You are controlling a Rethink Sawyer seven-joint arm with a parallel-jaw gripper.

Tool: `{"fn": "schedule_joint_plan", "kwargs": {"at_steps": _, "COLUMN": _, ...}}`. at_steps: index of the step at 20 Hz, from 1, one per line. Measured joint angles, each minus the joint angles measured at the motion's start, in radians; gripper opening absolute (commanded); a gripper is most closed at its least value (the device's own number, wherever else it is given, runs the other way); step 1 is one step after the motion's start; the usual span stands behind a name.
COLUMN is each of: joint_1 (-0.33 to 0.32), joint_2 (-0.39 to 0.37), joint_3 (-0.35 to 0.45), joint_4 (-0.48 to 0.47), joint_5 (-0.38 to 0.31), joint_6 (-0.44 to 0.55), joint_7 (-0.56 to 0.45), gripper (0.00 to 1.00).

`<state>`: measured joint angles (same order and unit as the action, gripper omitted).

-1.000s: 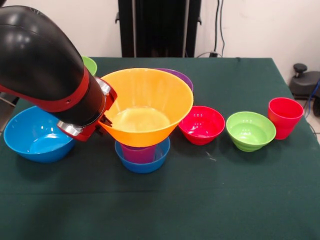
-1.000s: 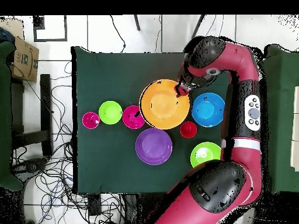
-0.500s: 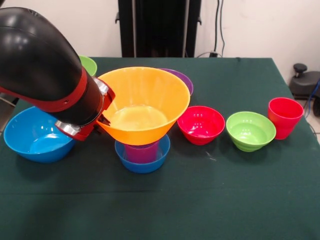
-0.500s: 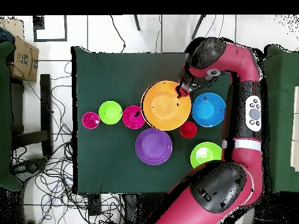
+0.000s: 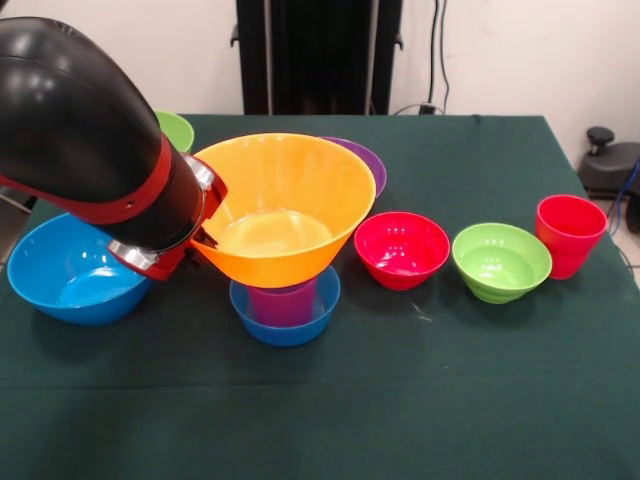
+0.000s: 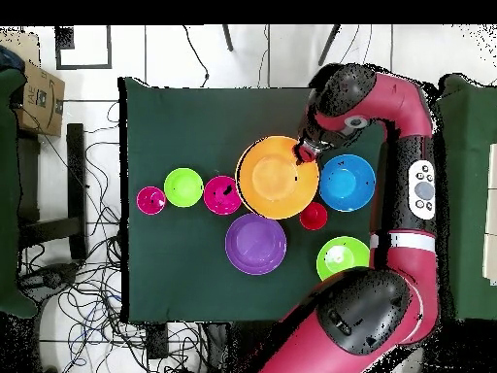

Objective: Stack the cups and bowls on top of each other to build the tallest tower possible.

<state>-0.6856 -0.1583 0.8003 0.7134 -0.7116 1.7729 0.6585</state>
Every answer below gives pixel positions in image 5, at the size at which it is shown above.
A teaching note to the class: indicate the purple cup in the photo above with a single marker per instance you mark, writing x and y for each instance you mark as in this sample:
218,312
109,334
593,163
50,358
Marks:
282,305

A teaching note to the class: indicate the large green bowl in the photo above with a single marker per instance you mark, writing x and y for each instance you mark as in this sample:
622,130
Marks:
180,130

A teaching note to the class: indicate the small blue bowl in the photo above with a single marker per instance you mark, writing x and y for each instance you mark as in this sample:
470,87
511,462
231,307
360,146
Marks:
285,335

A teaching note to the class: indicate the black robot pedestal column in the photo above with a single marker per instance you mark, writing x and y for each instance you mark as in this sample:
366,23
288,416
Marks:
320,60

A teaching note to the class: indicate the red cup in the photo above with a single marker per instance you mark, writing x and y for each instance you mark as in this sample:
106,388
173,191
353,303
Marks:
570,250

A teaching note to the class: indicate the small pink bowl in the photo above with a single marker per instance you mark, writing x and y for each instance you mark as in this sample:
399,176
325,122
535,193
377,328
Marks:
400,255

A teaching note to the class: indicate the grey stand base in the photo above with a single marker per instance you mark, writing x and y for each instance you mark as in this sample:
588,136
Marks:
612,170
15,200

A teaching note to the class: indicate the black knob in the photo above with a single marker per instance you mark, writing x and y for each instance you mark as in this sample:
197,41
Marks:
600,136

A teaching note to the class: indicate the small green bowl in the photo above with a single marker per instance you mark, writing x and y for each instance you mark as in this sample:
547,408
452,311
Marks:
500,270

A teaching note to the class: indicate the large blue bowl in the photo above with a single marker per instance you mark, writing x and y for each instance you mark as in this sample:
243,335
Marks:
55,280

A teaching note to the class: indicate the dark green tablecloth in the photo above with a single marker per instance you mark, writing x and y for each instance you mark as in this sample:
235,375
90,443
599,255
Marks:
320,400

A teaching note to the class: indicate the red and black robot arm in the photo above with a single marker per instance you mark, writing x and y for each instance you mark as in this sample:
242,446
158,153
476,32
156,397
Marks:
75,125

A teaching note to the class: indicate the purple bowl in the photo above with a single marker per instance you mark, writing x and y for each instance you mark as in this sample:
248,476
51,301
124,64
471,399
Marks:
372,162

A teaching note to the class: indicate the large yellow bowl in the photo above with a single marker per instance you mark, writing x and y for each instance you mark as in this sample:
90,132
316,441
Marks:
280,175

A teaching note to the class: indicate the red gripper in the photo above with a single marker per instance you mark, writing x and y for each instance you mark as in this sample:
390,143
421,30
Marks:
165,267

